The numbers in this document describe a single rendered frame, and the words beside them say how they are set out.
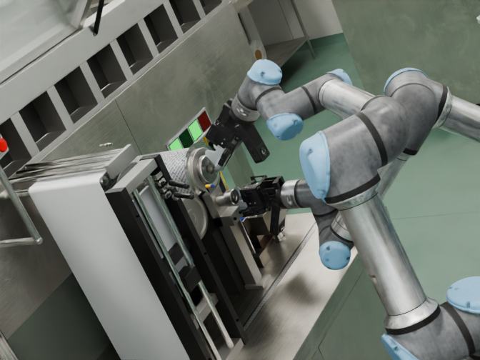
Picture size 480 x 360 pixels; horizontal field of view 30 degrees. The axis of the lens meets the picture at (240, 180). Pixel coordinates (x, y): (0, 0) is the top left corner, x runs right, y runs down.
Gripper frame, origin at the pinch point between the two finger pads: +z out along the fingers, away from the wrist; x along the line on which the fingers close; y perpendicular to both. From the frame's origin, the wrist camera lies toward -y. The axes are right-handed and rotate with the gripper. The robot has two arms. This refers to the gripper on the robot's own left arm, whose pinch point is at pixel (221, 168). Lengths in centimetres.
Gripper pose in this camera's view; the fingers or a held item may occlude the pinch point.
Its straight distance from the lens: 235.0
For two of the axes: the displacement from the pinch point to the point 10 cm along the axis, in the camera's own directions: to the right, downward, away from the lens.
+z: -3.8, 6.3, 6.8
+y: -8.1, -5.8, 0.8
